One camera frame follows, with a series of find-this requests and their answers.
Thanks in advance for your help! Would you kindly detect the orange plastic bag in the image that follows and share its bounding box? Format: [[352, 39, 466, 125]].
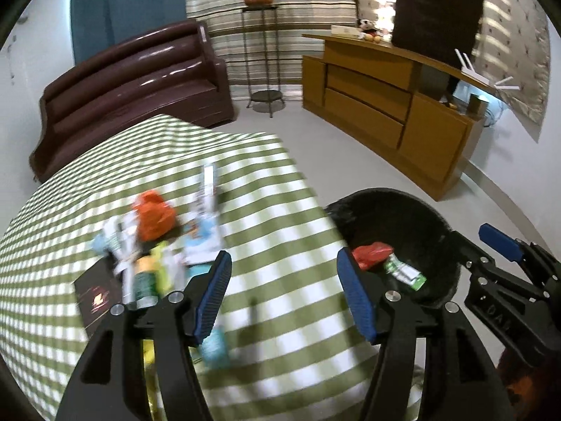
[[131, 190, 177, 242]]

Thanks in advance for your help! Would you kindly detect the dark curtain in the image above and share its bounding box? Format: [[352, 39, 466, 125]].
[[390, 0, 489, 55]]

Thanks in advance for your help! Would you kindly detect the green and orange packet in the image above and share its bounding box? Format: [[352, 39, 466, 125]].
[[133, 254, 159, 310]]

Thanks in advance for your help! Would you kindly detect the black bin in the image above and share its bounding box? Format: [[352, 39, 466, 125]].
[[326, 188, 463, 312]]

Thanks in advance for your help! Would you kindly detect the dark brown card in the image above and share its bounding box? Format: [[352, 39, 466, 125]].
[[74, 256, 132, 332]]

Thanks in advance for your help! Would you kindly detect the green checked tablecloth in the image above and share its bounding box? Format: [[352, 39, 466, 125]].
[[0, 114, 421, 421]]

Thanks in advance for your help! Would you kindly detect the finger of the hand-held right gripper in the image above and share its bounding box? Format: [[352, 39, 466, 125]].
[[444, 230, 546, 303], [479, 223, 561, 283]]

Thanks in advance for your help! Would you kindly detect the patterned sheer curtain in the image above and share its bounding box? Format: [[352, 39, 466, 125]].
[[473, 0, 550, 143]]

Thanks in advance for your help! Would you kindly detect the blue and white snack packet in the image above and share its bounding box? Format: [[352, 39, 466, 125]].
[[182, 164, 224, 268]]

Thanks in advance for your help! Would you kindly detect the brown leather sofa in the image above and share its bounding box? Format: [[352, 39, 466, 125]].
[[28, 20, 237, 184]]

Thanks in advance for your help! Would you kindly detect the blue curtain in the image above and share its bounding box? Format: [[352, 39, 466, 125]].
[[70, 0, 187, 66]]

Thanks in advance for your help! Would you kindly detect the green and white wrapper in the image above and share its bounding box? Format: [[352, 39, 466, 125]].
[[383, 256, 427, 292]]

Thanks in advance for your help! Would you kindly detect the black metal plant stand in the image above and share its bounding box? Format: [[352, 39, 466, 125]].
[[241, 4, 286, 118]]

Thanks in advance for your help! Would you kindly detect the mouse plush toy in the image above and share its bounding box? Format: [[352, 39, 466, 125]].
[[356, 18, 382, 42]]

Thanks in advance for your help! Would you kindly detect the teal packet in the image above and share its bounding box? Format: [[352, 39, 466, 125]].
[[197, 325, 231, 369]]

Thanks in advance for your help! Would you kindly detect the striped curtain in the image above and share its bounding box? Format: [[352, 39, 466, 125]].
[[184, 0, 358, 99]]

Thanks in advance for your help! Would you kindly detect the wooden cabinet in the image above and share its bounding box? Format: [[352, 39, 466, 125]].
[[302, 33, 511, 202]]

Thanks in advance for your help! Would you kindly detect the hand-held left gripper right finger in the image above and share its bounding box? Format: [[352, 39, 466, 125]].
[[337, 247, 515, 421]]

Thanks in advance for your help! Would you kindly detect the white paper roll green print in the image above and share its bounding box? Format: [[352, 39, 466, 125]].
[[102, 213, 142, 275]]

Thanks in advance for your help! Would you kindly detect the white router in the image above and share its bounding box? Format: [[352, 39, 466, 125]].
[[453, 48, 522, 93]]

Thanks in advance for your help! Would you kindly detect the yellow green packet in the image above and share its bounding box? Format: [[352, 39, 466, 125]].
[[151, 241, 185, 294]]

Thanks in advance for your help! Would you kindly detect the red wrapper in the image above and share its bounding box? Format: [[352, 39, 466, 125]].
[[352, 242, 395, 270]]

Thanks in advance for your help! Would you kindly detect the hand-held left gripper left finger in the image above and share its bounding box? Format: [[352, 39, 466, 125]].
[[55, 250, 233, 421]]

